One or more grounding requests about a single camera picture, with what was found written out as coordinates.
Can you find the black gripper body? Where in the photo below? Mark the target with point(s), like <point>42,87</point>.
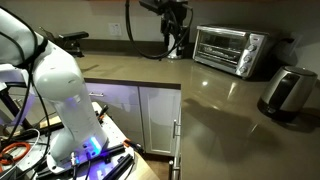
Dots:
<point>173,13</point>

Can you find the silver toaster oven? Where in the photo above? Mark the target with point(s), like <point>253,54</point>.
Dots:
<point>234,50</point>

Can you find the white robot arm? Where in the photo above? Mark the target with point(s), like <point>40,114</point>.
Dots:
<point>26,56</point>

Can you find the white lower cabinet door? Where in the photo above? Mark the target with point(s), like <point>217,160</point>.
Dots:
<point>160,110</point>

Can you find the white paper towel roll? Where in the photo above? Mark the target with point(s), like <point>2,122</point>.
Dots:
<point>175,53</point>

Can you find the white cabinet drawer front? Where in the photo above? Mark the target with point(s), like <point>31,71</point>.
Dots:
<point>124,107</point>

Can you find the stainless steel electric kettle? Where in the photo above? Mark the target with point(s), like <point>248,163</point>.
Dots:
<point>286,93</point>

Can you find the white wall outlet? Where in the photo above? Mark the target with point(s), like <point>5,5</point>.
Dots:
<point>115,29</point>

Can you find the black camera on stand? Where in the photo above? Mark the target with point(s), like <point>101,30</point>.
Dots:
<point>69,42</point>

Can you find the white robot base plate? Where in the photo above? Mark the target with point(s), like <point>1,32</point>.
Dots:
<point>110,146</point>

